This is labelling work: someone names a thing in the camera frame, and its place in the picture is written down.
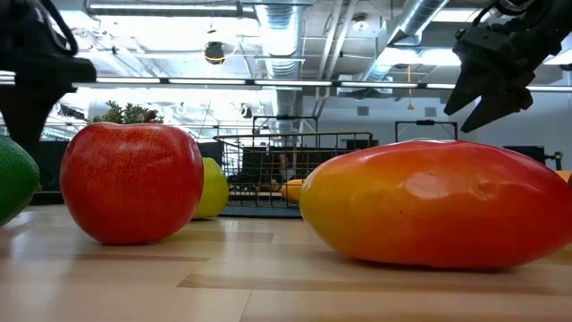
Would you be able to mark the yellow hanging pendant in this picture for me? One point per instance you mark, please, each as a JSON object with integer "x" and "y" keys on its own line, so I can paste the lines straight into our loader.
{"x": 409, "y": 106}

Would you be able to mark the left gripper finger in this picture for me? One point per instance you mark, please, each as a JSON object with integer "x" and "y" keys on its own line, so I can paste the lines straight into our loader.
{"x": 27, "y": 116}

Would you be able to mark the orange-yellow fruit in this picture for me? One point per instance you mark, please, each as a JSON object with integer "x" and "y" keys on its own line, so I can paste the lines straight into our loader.
{"x": 292, "y": 191}

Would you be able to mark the square wall vent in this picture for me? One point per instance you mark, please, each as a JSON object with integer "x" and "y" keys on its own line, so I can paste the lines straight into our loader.
{"x": 363, "y": 111}
{"x": 430, "y": 112}

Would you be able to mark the bright red apple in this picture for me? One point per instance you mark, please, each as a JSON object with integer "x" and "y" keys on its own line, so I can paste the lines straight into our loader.
{"x": 129, "y": 183}

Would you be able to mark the black monitor on stand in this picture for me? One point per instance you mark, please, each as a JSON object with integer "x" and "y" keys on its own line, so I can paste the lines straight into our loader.
{"x": 527, "y": 153}

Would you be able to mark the black ceiling dome camera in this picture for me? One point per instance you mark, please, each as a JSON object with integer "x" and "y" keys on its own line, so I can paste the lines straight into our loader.
{"x": 214, "y": 53}

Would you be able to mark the silver ventilation duct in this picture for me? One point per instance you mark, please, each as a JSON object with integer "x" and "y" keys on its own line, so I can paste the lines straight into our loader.
{"x": 281, "y": 36}

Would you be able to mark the person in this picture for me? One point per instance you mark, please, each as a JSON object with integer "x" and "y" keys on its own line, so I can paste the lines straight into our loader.
{"x": 285, "y": 170}

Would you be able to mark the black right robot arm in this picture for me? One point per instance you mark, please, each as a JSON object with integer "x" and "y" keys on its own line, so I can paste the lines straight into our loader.
{"x": 554, "y": 18}

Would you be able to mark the red orange mango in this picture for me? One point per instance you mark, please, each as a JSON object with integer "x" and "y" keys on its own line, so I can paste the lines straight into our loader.
{"x": 438, "y": 205}

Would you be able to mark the black metal frame stand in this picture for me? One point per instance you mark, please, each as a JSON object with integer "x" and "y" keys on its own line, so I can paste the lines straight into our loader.
{"x": 426, "y": 122}

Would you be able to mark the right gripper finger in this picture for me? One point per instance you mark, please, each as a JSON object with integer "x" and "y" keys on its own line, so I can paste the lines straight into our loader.
{"x": 505, "y": 107}
{"x": 467, "y": 89}

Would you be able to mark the round blue woven placemat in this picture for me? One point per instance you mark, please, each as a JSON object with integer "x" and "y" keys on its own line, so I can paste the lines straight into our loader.
{"x": 263, "y": 212}

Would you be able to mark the small green potted plant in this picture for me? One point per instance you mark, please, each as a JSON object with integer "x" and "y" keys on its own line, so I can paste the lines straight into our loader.
{"x": 129, "y": 114}

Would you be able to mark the dark green lime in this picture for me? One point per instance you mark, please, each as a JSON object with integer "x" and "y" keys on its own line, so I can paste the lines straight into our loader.
{"x": 15, "y": 179}

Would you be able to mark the long ceiling light strip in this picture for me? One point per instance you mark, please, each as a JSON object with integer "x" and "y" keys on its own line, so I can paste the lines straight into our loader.
{"x": 290, "y": 82}

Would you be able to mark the yellow-green round fruit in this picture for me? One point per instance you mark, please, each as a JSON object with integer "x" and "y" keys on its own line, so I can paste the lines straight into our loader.
{"x": 214, "y": 190}

